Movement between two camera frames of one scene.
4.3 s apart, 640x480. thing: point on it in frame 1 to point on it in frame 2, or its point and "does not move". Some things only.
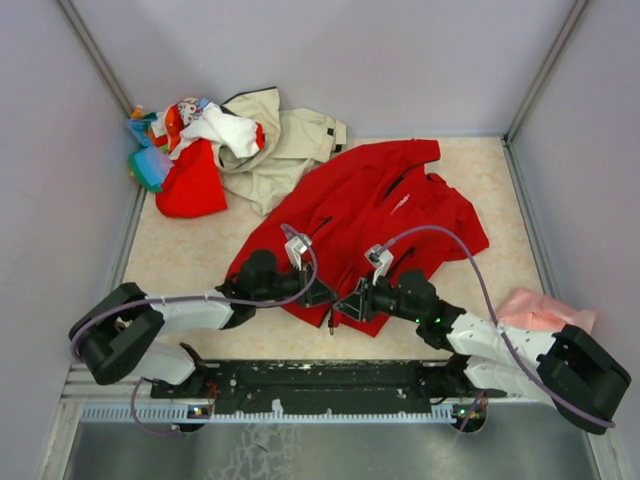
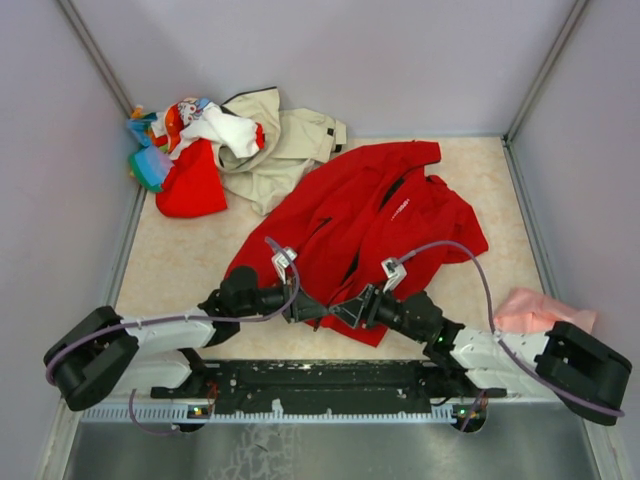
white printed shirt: [193, 119] does not move
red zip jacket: [356, 221] does not move
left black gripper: [315, 294] to [301, 308]
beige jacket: [294, 140] does not move
